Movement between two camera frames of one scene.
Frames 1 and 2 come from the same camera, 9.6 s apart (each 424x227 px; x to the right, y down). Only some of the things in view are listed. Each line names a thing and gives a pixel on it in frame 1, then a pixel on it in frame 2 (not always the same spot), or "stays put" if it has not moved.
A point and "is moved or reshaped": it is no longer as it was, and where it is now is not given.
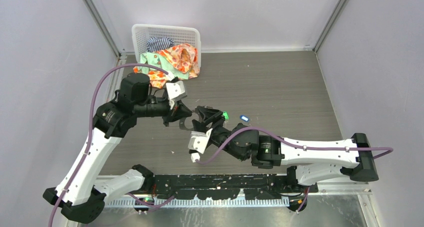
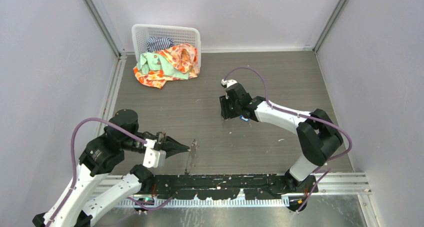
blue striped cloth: [154, 44] stays put
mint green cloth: [156, 59] stays put
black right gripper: [209, 114] to [225, 113]
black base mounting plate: [224, 187] stays put
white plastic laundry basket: [141, 33] stays put
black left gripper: [179, 110] to [172, 146]
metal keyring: [196, 111] is moved or reshaped
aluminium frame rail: [342, 188] stays put
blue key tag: [244, 118] stays put
